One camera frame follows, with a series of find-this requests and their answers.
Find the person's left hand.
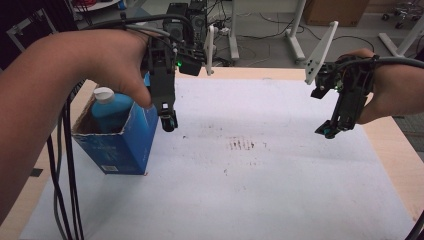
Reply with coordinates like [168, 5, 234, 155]
[73, 29, 157, 109]

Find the person's right hand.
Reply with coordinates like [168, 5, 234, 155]
[337, 47, 402, 126]

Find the black computer tower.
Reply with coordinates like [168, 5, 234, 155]
[162, 1, 210, 46]

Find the blue cardboard box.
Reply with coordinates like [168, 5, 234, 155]
[71, 74, 160, 177]

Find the blue bottle with white cap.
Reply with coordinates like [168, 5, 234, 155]
[91, 86, 136, 134]

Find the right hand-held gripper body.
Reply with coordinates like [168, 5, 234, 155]
[304, 21, 377, 132]

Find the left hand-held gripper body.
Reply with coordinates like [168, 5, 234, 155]
[141, 24, 216, 116]

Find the brown cardboard box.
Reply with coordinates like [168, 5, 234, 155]
[302, 0, 371, 28]

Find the black cable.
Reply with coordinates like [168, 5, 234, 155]
[45, 133, 75, 240]
[61, 13, 196, 240]
[403, 209, 424, 240]
[239, 18, 376, 54]

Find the white stand leg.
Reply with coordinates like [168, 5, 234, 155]
[227, 0, 241, 62]
[284, 0, 308, 63]
[377, 19, 424, 58]

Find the white metal frame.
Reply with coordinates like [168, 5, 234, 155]
[5, 7, 58, 36]

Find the wheeled cart base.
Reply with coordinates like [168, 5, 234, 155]
[380, 1, 422, 30]

